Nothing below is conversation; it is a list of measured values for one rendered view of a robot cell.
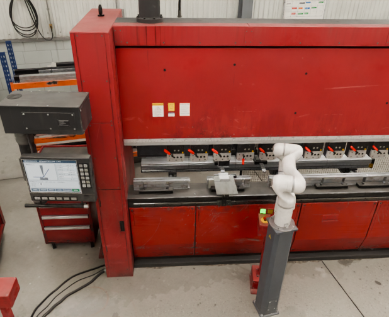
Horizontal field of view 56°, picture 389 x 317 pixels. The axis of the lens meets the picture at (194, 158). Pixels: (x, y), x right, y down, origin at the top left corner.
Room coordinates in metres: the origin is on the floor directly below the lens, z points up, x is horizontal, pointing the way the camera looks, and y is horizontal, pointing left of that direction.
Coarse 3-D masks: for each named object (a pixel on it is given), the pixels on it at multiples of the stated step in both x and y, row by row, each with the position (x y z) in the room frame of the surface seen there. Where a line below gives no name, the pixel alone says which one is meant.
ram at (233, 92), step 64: (128, 64) 2.63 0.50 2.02; (192, 64) 2.67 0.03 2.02; (256, 64) 2.71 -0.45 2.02; (320, 64) 2.75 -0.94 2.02; (384, 64) 2.79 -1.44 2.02; (128, 128) 2.63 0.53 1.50; (192, 128) 2.67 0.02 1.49; (256, 128) 2.71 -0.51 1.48; (320, 128) 2.76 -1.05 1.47; (384, 128) 2.80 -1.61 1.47
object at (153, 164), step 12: (324, 156) 3.13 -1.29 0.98; (144, 168) 2.90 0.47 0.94; (156, 168) 2.91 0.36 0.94; (168, 168) 2.92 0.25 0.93; (180, 168) 2.93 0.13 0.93; (192, 168) 2.94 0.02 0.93; (204, 168) 2.95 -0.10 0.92; (216, 168) 2.97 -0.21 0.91; (228, 168) 2.98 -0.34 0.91; (240, 168) 2.99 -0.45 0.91; (252, 168) 2.99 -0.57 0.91; (276, 168) 3.01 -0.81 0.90; (300, 168) 3.03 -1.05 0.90; (312, 168) 3.04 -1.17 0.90; (324, 168) 3.05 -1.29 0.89; (336, 168) 3.07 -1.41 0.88
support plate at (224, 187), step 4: (216, 176) 2.71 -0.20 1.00; (228, 176) 2.71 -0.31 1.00; (232, 176) 2.71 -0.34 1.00; (216, 180) 2.65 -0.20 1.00; (232, 180) 2.65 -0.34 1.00; (216, 184) 2.58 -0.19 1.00; (220, 184) 2.58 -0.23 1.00; (224, 184) 2.58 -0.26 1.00; (228, 184) 2.58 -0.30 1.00; (232, 184) 2.59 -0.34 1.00; (216, 188) 2.52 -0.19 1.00; (220, 188) 2.53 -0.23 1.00; (224, 188) 2.53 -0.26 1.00; (228, 188) 2.53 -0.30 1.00; (232, 188) 2.53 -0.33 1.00; (236, 188) 2.53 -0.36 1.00; (220, 192) 2.46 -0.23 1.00; (224, 192) 2.47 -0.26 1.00; (228, 192) 2.47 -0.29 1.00; (232, 192) 2.47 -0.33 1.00; (236, 192) 2.47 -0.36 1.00
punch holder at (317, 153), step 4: (304, 144) 2.80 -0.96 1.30; (308, 144) 2.75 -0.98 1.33; (312, 144) 2.75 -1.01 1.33; (316, 144) 2.75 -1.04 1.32; (320, 144) 2.76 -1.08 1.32; (304, 148) 2.78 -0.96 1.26; (312, 148) 2.75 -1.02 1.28; (316, 148) 2.76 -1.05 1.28; (320, 148) 2.76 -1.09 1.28; (304, 152) 2.76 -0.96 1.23; (308, 152) 2.75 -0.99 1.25; (316, 152) 2.75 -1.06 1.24; (320, 152) 2.76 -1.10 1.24; (304, 156) 2.75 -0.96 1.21; (308, 156) 2.75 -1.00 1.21; (312, 156) 2.75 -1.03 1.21; (316, 156) 2.75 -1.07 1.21; (320, 156) 2.76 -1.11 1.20
